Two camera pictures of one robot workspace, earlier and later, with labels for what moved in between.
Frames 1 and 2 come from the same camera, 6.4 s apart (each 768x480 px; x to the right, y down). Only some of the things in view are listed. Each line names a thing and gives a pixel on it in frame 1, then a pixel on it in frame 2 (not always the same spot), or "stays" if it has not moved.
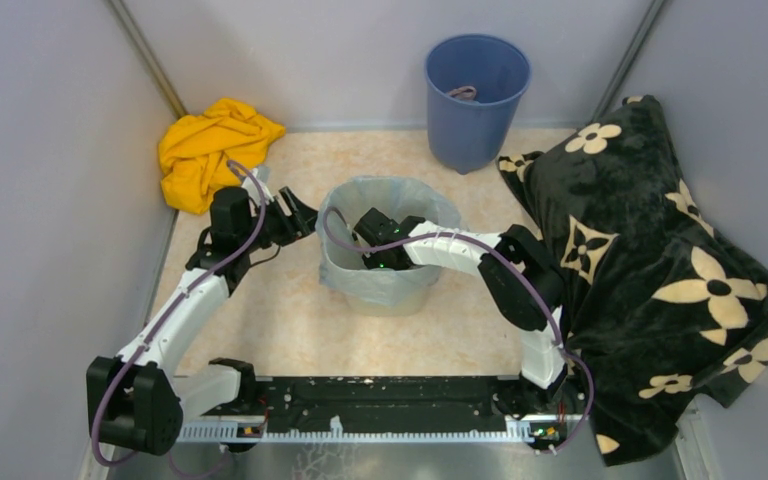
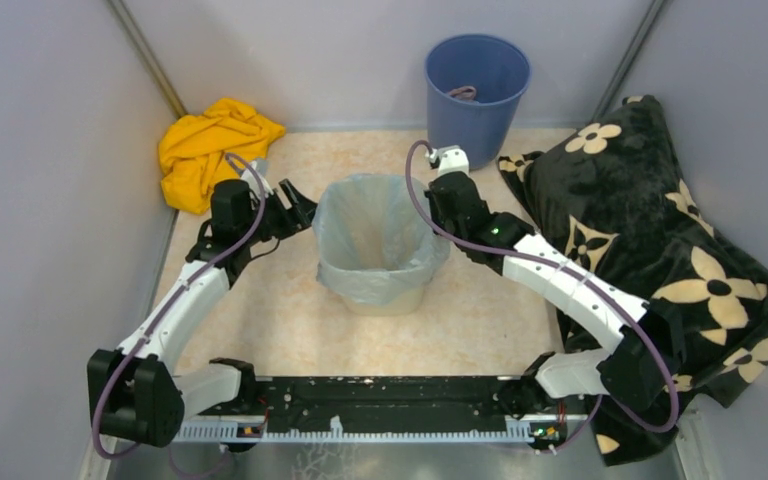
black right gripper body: (374, 260) → (438, 220)
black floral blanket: (662, 302) stays
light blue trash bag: (341, 254) stays
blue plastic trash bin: (473, 83) stays
